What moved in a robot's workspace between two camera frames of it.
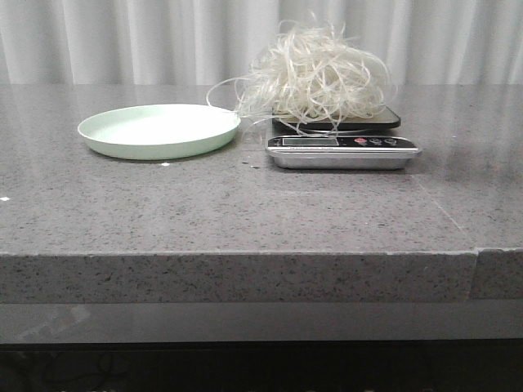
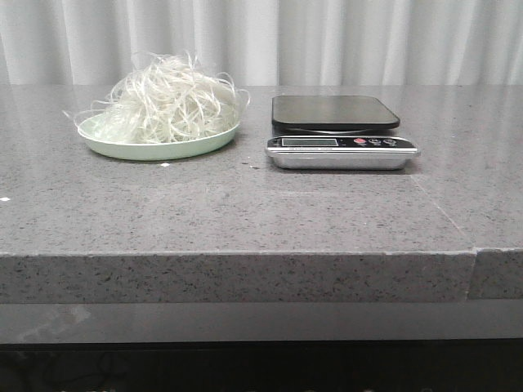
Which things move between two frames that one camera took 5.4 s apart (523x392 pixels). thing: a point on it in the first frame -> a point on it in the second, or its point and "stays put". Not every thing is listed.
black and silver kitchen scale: [339, 137] stays put
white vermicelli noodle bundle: [314, 75] -> [169, 98]
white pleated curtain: [203, 42] stays put
